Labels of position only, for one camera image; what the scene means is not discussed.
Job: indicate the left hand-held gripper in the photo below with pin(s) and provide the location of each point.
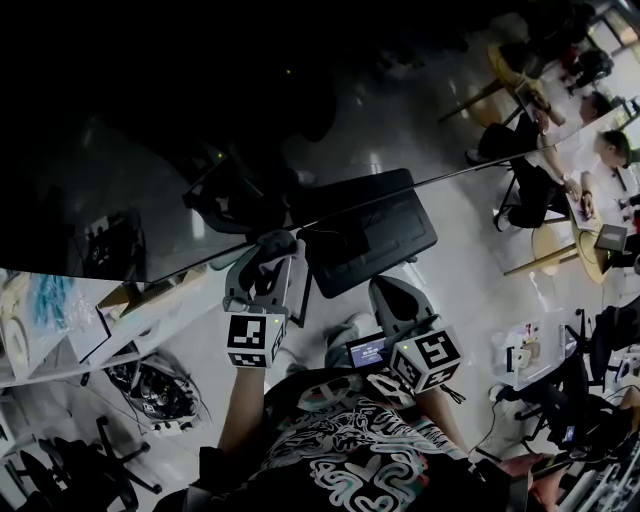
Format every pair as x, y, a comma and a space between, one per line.
255, 340

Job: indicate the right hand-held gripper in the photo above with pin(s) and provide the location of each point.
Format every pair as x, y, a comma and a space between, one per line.
425, 357

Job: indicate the grey cloth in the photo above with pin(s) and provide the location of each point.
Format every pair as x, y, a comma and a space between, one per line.
276, 242

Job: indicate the person's right forearm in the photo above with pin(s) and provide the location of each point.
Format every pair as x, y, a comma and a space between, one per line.
445, 420

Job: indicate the person's left forearm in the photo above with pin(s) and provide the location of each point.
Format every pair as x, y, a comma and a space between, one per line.
242, 410

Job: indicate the small black display device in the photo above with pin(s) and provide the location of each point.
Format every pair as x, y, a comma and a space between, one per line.
367, 351

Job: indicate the grey trousers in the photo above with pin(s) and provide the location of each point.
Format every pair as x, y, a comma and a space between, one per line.
345, 340

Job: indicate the brown cardboard box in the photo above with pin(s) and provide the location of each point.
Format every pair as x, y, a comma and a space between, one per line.
130, 297

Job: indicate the black printed t-shirt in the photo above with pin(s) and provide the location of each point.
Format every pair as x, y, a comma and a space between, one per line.
350, 450

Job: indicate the black folding chair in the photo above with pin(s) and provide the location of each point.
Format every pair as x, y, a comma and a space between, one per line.
515, 200

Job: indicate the black office chair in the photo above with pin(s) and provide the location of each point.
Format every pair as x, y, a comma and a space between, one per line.
575, 390
85, 465

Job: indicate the round wooden table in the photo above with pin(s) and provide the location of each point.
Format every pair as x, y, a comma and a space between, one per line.
590, 260

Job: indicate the white desk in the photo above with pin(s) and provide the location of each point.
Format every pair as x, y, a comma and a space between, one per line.
65, 350

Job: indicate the bundle of blue items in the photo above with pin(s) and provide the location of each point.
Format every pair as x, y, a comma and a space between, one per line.
50, 300

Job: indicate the grey laptop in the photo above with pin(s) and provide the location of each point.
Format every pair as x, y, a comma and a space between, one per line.
611, 237

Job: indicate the white tape roll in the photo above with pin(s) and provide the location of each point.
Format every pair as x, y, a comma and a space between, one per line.
14, 340

